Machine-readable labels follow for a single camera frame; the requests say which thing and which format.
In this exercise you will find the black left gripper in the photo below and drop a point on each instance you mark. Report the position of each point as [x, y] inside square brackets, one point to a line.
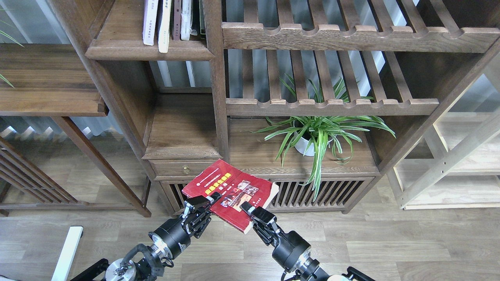
[174, 236]

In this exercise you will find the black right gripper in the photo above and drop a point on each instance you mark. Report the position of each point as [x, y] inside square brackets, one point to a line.
[291, 251]

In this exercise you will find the red cover book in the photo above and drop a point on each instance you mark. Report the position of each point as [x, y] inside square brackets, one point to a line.
[235, 187]

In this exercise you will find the yellow green cover book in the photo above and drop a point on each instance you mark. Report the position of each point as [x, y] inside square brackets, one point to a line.
[164, 25]

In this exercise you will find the pale lavender cover book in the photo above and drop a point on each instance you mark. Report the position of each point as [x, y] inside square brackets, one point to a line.
[149, 21]

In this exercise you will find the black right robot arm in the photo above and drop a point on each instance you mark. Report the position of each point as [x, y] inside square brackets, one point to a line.
[315, 273]

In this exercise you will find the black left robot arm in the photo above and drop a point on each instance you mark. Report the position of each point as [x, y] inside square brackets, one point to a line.
[147, 263]

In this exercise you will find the brass drawer knob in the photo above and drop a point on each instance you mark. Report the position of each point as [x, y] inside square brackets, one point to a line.
[185, 169]

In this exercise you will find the white plant pot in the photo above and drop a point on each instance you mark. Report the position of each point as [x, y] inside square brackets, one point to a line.
[302, 146]

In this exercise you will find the spider plant green leaves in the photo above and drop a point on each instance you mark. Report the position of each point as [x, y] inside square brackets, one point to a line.
[319, 132]

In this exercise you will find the dark wooden bookshelf cabinet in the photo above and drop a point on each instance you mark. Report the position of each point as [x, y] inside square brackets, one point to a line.
[404, 61]

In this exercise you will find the white bar on floor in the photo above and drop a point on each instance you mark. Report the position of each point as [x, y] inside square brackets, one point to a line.
[67, 255]

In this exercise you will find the dark green upright book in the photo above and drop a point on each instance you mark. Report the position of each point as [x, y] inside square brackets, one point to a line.
[202, 28]

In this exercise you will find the white spine upright book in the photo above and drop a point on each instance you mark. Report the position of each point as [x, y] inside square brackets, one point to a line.
[186, 20]

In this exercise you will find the brown spine upright book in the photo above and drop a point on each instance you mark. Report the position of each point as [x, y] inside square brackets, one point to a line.
[177, 19]

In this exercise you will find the dark wooden side table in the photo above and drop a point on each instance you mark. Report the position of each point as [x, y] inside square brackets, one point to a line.
[51, 81]

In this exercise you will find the green leaves at left edge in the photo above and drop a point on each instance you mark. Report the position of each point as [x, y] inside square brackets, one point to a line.
[6, 53]

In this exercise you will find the light wooden shelf frame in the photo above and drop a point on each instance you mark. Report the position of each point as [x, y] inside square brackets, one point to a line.
[462, 170]

